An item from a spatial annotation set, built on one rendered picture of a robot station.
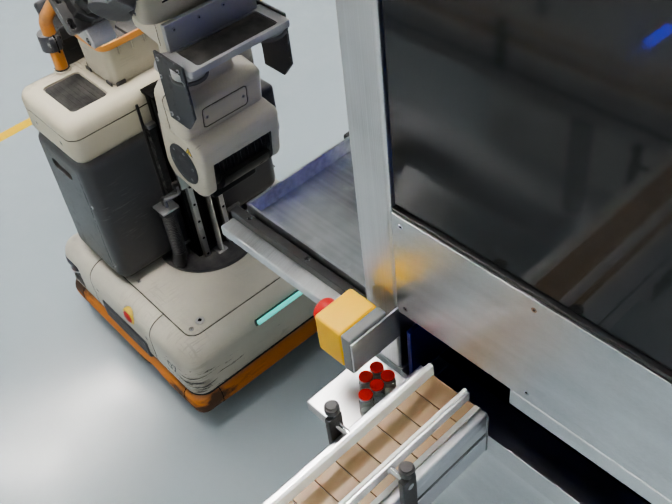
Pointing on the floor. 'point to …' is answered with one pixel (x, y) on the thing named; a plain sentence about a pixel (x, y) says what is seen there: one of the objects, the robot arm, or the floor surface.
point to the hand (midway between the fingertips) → (473, 132)
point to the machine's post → (372, 157)
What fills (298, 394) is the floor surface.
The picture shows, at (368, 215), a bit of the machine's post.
